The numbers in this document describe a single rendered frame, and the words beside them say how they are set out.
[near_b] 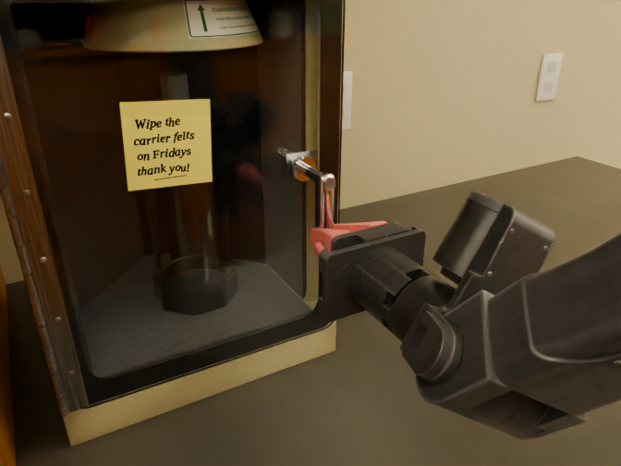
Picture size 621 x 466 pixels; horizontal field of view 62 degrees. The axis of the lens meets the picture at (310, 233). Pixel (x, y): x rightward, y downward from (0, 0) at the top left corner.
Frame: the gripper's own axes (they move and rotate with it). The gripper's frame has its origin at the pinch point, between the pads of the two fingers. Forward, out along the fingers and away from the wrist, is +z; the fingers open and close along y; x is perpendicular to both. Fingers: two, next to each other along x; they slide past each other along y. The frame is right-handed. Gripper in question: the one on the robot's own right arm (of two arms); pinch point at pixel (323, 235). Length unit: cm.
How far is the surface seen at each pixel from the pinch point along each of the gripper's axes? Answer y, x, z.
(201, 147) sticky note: 10.4, -9.5, 4.2
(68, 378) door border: 25.4, 10.8, 4.0
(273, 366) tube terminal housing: 3.8, 19.1, 5.3
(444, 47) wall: -58, -10, 49
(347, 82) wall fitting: -33, -5, 48
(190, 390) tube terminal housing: 14.0, 18.3, 5.3
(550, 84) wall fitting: -95, 1, 49
